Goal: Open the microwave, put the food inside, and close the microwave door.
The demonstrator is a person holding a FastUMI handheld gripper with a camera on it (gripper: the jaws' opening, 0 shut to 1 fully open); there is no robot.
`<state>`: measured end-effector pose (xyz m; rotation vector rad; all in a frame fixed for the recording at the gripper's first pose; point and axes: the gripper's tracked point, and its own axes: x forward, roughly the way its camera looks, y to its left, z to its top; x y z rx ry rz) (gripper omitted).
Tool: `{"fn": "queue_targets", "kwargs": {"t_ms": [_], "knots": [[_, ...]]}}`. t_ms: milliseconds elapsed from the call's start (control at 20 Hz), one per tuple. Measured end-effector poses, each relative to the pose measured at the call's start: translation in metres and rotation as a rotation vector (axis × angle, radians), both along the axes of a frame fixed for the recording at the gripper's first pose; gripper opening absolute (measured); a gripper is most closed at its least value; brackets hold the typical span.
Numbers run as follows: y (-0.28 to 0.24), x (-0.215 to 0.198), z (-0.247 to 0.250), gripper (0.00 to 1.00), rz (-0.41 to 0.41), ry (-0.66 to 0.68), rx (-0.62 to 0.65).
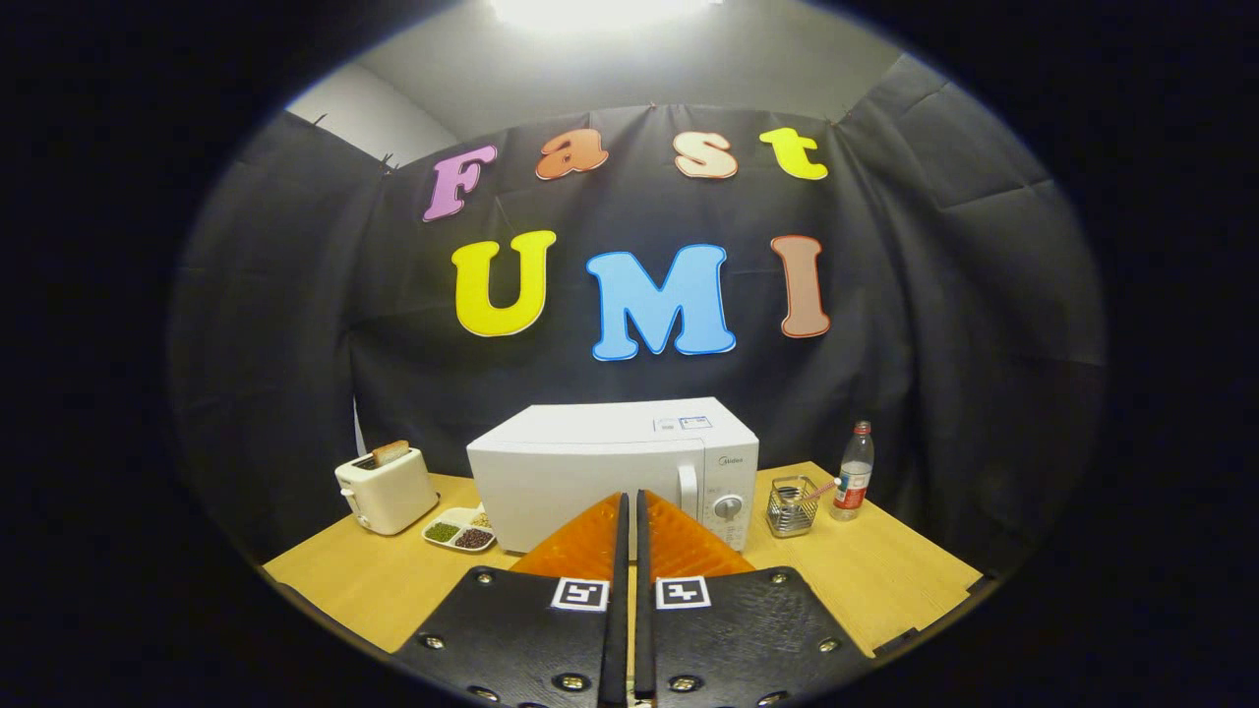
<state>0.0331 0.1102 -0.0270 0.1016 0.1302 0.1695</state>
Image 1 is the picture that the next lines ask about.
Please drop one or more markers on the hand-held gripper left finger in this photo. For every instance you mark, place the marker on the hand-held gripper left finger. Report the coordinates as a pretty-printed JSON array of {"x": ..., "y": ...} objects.
[{"x": 618, "y": 629}]

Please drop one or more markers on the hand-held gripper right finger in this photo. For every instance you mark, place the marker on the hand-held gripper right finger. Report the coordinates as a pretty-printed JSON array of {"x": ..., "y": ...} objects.
[{"x": 643, "y": 629}]

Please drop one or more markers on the white divided bean dish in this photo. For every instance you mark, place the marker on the white divided bean dish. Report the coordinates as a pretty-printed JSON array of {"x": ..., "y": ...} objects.
[{"x": 448, "y": 531}]

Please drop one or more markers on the toast bread slice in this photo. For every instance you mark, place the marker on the toast bread slice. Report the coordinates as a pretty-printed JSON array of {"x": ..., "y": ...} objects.
[{"x": 391, "y": 452}]

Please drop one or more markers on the clear plastic water bottle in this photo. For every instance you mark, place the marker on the clear plastic water bottle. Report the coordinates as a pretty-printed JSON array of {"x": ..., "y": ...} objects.
[{"x": 854, "y": 472}]

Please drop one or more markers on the white toaster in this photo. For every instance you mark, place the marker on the white toaster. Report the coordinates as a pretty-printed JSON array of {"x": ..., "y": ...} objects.
[{"x": 389, "y": 492}]

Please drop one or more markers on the white microwave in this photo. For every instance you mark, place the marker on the white microwave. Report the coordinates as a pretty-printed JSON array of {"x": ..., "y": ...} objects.
[{"x": 570, "y": 472}]

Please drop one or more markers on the pink striped straw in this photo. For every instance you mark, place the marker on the pink striped straw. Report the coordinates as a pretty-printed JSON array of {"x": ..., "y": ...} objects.
[{"x": 821, "y": 489}]

